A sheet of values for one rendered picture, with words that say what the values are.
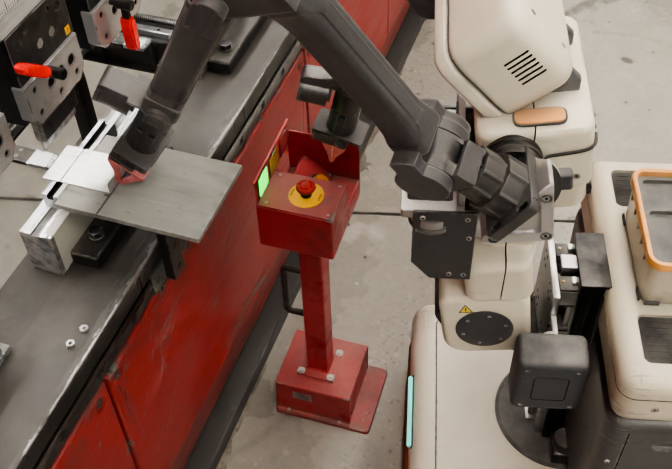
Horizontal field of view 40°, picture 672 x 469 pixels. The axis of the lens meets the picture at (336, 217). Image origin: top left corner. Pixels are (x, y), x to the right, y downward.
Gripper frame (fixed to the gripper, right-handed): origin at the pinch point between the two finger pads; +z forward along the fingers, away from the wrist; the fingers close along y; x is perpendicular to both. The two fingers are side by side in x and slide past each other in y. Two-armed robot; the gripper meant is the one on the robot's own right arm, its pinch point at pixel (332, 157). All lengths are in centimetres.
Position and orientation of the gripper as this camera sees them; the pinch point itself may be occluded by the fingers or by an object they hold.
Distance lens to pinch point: 186.8
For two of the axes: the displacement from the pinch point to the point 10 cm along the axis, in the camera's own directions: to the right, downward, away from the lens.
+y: -9.4, -3.4, 0.4
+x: -2.8, 7.1, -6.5
